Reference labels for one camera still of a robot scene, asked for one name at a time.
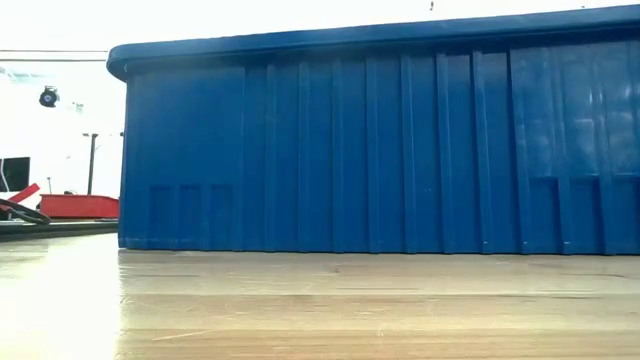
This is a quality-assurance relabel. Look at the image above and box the large blue plastic bin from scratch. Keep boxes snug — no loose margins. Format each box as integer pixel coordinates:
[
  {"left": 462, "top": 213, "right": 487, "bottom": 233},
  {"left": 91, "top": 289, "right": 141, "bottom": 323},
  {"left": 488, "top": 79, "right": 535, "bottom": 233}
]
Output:
[{"left": 105, "top": 4, "right": 640, "bottom": 257}]

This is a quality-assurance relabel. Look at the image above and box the red bar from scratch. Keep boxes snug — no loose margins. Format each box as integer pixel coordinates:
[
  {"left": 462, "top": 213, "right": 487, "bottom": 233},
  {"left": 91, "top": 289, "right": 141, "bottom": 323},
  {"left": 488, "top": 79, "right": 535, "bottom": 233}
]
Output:
[{"left": 0, "top": 182, "right": 42, "bottom": 212}]

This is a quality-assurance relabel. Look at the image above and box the black computer monitor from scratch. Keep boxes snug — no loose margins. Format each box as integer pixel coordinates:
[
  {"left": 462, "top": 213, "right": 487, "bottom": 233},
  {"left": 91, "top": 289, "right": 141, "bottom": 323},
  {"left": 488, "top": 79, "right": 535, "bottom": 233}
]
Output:
[{"left": 0, "top": 156, "right": 32, "bottom": 194}]

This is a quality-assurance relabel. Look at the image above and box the red plastic bin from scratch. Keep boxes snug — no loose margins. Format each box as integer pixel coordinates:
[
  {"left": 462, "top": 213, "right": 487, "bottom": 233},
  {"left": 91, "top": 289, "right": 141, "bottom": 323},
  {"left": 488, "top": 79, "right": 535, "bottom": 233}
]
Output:
[{"left": 39, "top": 193, "right": 121, "bottom": 221}]

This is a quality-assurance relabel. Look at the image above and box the black aluminium table frame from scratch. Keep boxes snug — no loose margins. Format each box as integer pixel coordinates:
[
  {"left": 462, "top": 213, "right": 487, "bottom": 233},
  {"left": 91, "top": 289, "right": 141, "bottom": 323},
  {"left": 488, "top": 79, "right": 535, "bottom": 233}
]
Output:
[{"left": 0, "top": 219, "right": 120, "bottom": 242}]

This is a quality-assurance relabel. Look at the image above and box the black cable loop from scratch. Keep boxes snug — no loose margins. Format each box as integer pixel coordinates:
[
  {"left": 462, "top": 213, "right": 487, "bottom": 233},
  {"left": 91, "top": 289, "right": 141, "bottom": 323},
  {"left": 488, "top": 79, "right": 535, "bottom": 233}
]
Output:
[{"left": 0, "top": 198, "right": 52, "bottom": 226}]

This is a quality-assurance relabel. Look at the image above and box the black stand pole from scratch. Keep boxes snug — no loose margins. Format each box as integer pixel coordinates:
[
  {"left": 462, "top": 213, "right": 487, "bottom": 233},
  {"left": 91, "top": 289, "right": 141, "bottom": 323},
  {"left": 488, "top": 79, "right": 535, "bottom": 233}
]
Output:
[{"left": 81, "top": 131, "right": 125, "bottom": 197}]

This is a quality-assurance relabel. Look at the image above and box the round ceiling camera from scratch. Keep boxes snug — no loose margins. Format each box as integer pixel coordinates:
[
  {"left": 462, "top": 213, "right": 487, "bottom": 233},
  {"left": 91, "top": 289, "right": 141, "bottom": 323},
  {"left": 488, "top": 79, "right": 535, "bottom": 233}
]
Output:
[{"left": 38, "top": 85, "right": 61, "bottom": 109}]

